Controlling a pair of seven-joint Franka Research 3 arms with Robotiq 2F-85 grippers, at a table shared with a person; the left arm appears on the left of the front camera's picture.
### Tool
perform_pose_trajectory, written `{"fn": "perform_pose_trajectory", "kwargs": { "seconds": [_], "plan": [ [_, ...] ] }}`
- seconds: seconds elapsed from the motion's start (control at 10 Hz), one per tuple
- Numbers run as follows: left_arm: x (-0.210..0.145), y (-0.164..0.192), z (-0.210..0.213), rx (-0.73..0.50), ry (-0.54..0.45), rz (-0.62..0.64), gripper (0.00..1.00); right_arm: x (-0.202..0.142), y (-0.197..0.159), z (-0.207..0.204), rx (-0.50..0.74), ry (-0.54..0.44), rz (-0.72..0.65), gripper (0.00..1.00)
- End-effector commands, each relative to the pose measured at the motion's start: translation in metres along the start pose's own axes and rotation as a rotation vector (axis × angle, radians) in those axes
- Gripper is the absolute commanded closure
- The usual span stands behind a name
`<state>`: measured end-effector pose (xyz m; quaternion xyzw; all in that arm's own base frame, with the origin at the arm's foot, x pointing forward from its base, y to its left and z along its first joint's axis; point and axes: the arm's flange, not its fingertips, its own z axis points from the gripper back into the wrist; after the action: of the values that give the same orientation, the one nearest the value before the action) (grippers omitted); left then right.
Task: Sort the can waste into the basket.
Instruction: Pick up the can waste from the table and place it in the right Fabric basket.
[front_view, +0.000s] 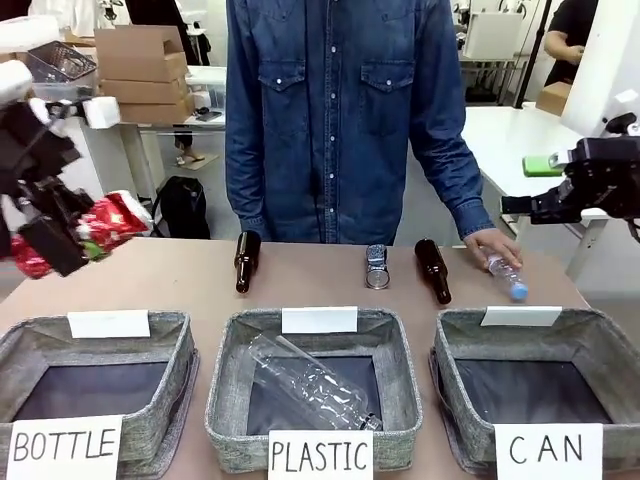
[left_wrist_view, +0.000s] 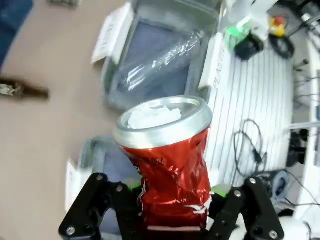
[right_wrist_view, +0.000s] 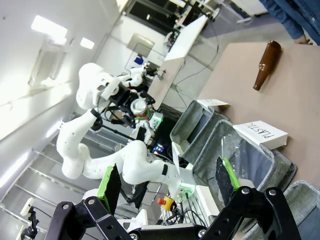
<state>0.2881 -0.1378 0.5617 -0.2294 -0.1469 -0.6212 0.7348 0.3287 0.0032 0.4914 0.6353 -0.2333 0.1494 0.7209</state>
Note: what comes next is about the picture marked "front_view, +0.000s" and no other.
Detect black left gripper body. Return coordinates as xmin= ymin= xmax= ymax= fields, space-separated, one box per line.
xmin=0 ymin=98 xmax=84 ymax=261

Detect brown glass bottle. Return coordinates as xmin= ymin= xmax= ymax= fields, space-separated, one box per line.
xmin=413 ymin=238 xmax=454 ymax=306
xmin=233 ymin=230 xmax=263 ymax=295

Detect blank white card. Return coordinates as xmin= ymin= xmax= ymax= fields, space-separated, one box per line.
xmin=67 ymin=309 xmax=152 ymax=340
xmin=280 ymin=305 xmax=360 ymax=335
xmin=479 ymin=304 xmax=564 ymax=328

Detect white side table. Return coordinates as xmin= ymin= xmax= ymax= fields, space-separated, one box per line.
xmin=463 ymin=102 xmax=609 ymax=284

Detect person in denim shirt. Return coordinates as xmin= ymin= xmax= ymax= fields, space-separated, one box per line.
xmin=224 ymin=0 xmax=497 ymax=247

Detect white paper label BOTTLE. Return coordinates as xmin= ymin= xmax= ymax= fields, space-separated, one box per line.
xmin=7 ymin=414 xmax=124 ymax=480

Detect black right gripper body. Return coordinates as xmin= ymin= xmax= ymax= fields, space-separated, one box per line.
xmin=562 ymin=134 xmax=640 ymax=222

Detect black backpack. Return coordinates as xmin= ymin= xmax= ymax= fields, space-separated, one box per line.
xmin=150 ymin=174 xmax=212 ymax=241

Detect small cardboard box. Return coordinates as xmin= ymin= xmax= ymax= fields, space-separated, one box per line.
xmin=535 ymin=80 xmax=573 ymax=118

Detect grey fabric basket labelled plastic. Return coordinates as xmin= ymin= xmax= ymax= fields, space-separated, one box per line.
xmin=203 ymin=307 xmax=424 ymax=475

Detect dark wire mesh basket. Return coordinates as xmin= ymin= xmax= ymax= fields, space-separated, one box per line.
xmin=25 ymin=40 xmax=99 ymax=101

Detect person's right forearm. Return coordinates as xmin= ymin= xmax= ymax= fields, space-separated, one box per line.
xmin=224 ymin=114 xmax=267 ymax=237

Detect person's left forearm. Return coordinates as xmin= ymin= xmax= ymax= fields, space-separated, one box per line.
xmin=407 ymin=114 xmax=497 ymax=242

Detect silver patterned can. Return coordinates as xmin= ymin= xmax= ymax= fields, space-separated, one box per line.
xmin=363 ymin=243 xmax=392 ymax=291

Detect stack of cardboard boxes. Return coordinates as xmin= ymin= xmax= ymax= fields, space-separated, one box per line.
xmin=93 ymin=24 xmax=197 ymax=125

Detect grey fabric basket labelled can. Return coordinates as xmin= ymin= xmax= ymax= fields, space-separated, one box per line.
xmin=428 ymin=306 xmax=640 ymax=476

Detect background person in black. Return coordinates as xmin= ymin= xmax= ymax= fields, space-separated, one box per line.
xmin=543 ymin=0 xmax=600 ymax=87

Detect grey fabric basket labelled bottle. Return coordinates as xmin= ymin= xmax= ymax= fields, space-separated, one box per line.
xmin=0 ymin=310 xmax=201 ymax=480

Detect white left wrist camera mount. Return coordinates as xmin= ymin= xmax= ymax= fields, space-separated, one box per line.
xmin=45 ymin=95 xmax=122 ymax=131

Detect large clear plastic bottle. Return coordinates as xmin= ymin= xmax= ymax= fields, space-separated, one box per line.
xmin=247 ymin=333 xmax=384 ymax=433

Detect person's left hand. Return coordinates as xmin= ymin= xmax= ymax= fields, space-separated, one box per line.
xmin=462 ymin=229 xmax=524 ymax=274

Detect white paper label PLASTIC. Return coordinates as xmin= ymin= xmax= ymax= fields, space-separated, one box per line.
xmin=267 ymin=429 xmax=375 ymax=480

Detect white equipment box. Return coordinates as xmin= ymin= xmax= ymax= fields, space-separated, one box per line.
xmin=461 ymin=9 xmax=524 ymax=59

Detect white background desk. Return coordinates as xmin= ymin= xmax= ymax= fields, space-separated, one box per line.
xmin=74 ymin=64 xmax=229 ymax=201

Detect small blue-capped plastic bottle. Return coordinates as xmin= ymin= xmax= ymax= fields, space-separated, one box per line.
xmin=486 ymin=253 xmax=530 ymax=304

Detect white paper label CAN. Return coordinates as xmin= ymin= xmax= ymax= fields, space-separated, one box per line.
xmin=493 ymin=422 xmax=605 ymax=480

